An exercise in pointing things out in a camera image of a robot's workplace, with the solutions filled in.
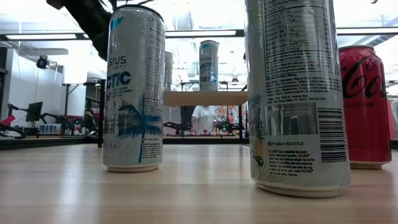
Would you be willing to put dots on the white Celsius Arctic can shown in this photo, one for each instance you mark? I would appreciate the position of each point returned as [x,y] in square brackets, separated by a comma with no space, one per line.
[208,65]
[133,93]

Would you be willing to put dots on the white Celsius tropical can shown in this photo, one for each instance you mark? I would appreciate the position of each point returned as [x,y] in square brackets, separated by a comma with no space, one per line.
[168,71]
[295,93]

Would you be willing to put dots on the red Coca-Cola can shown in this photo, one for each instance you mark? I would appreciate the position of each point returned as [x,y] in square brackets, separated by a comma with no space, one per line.
[363,105]

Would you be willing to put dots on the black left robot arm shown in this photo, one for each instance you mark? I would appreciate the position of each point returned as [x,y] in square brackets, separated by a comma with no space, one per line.
[90,28]

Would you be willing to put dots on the black background robot arm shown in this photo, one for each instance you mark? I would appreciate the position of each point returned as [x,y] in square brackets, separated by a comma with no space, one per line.
[174,126]
[225,126]

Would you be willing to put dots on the person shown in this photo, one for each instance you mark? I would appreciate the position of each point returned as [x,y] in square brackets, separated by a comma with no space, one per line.
[203,118]
[88,119]

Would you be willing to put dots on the long ceiling light fixture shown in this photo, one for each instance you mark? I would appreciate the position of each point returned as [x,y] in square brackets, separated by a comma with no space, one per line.
[240,33]

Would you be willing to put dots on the row of blue cans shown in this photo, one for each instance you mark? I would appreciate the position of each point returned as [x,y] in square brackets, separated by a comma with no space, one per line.
[49,128]

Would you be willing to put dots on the small dark monitor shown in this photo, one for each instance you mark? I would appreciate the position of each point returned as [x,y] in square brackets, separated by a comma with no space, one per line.
[34,111]

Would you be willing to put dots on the red object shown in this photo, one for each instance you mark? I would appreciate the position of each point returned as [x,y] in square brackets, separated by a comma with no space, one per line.
[7,119]

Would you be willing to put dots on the wooden shelf with black frame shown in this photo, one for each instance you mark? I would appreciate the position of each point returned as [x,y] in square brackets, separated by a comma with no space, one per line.
[205,98]

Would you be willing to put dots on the black metal rig frame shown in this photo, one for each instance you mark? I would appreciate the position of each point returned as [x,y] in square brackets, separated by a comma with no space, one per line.
[46,142]

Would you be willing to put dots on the black ceiling camera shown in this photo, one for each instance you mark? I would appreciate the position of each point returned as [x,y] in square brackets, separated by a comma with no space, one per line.
[42,62]

